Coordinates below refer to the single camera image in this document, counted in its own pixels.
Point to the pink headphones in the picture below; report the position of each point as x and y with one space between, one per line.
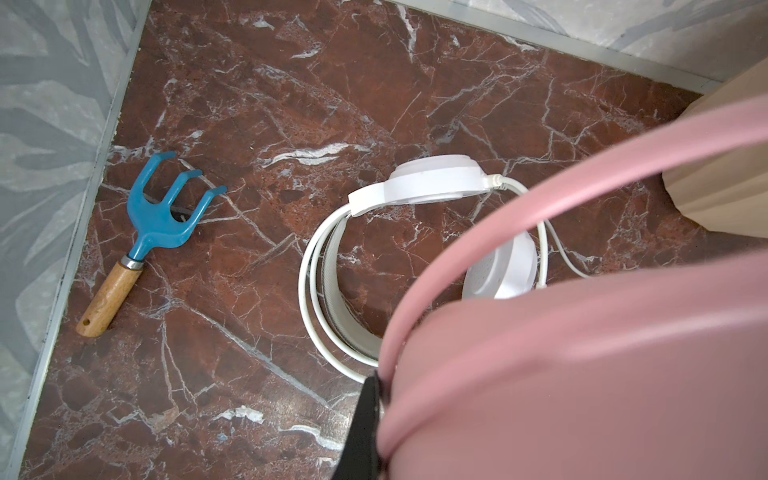
647 374

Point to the blue garden rake wooden handle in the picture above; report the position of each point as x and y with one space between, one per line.
156 228

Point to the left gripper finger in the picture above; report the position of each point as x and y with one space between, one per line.
359 458

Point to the beige flower pot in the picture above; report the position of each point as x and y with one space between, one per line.
726 193

